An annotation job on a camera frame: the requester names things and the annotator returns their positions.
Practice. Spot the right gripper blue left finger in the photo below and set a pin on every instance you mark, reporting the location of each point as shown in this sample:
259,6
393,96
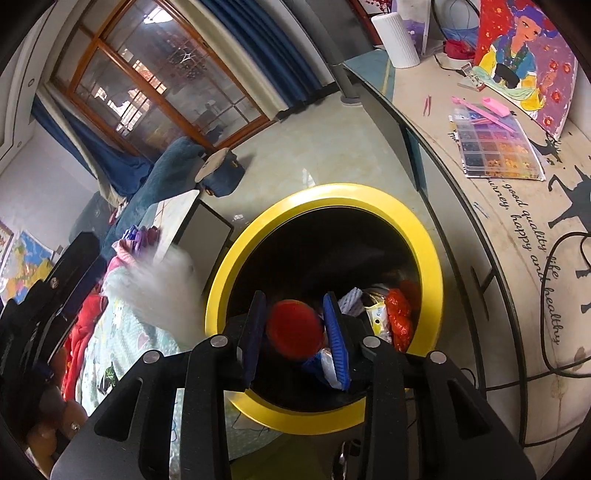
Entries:
252,337

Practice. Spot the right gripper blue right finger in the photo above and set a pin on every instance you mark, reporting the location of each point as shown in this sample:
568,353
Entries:
338,341

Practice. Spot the red plastic wrapper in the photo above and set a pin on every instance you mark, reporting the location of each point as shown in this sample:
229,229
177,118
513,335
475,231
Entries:
403,305

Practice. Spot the lavender foam net bundle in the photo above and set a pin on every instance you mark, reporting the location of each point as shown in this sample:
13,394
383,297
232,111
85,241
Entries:
351,304

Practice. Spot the white plastic bag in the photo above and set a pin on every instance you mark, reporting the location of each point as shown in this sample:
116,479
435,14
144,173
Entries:
328,368

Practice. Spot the yellow white snack bag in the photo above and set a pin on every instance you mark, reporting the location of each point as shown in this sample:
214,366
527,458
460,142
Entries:
376,310

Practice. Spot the person's left hand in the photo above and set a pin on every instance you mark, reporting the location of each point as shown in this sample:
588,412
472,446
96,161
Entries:
58,416

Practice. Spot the red blanket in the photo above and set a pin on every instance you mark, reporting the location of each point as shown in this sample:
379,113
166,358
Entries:
79,336

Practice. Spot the China map poster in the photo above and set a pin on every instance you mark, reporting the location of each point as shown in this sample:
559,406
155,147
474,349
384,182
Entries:
28,262

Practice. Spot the Hello Kitty teal bedsheet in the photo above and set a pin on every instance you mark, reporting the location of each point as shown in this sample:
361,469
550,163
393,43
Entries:
114,353

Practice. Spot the purple cloth pile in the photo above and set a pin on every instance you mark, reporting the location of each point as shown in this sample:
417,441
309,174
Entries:
135,242

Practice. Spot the white coffee table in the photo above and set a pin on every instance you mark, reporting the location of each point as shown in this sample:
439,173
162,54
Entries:
186,222

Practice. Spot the round dark footstool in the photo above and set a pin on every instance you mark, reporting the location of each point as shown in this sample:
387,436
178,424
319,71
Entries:
221,173

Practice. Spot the blue left curtain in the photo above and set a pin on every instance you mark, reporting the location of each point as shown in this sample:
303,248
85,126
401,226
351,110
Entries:
118,174

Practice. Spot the blue curtain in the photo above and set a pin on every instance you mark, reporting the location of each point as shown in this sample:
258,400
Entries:
118,174
257,51

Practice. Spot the blue grey sofa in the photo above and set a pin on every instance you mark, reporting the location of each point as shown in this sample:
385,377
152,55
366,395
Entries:
172,174

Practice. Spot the bead organiser box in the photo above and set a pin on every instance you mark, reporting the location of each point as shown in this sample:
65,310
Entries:
491,151

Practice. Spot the wooden framed glass door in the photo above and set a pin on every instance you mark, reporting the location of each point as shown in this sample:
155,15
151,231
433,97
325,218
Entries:
141,75

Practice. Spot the blue right curtain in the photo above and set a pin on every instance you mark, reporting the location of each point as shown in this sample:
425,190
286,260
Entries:
257,51

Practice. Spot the white ribbed vase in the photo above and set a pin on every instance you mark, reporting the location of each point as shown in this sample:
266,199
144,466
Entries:
397,40

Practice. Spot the silver tower air conditioner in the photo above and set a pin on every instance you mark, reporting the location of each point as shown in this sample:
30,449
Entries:
338,34

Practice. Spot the colourful girl painting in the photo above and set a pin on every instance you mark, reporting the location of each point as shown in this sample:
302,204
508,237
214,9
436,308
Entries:
522,56

